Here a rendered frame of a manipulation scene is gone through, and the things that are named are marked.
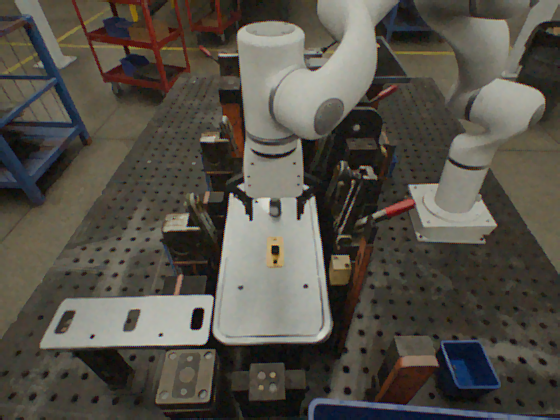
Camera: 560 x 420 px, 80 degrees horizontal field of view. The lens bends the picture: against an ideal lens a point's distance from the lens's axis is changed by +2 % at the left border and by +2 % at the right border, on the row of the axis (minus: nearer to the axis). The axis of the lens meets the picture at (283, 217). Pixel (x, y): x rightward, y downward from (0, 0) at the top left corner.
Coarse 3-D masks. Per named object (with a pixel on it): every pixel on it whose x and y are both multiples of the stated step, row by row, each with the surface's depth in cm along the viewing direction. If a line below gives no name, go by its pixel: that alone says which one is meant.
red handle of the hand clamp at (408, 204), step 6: (408, 198) 62; (396, 204) 63; (402, 204) 62; (408, 204) 62; (414, 204) 62; (384, 210) 64; (390, 210) 63; (396, 210) 63; (402, 210) 63; (408, 210) 63; (378, 216) 64; (384, 216) 64; (390, 216) 64; (360, 222) 66; (354, 228) 66; (360, 228) 66
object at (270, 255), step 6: (270, 240) 74; (282, 240) 74; (270, 246) 73; (276, 246) 72; (282, 246) 73; (270, 252) 72; (276, 252) 71; (282, 252) 72; (270, 258) 71; (276, 258) 71; (282, 258) 71; (270, 264) 69; (276, 264) 69; (282, 264) 69
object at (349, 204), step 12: (360, 168) 58; (348, 180) 57; (360, 180) 58; (372, 180) 56; (360, 192) 58; (348, 204) 64; (360, 204) 60; (348, 216) 62; (336, 228) 69; (348, 228) 65
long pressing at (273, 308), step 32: (256, 224) 78; (288, 224) 78; (224, 256) 72; (256, 256) 71; (288, 256) 71; (320, 256) 71; (224, 288) 66; (256, 288) 66; (288, 288) 66; (320, 288) 65; (224, 320) 61; (256, 320) 61; (288, 320) 61; (320, 320) 61
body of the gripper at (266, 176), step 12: (300, 144) 53; (252, 156) 52; (264, 156) 50; (276, 156) 50; (288, 156) 52; (300, 156) 53; (252, 168) 53; (264, 168) 53; (276, 168) 53; (288, 168) 53; (300, 168) 54; (252, 180) 55; (264, 180) 55; (276, 180) 55; (288, 180) 55; (300, 180) 55; (252, 192) 57; (264, 192) 57; (276, 192) 57; (288, 192) 57; (300, 192) 57
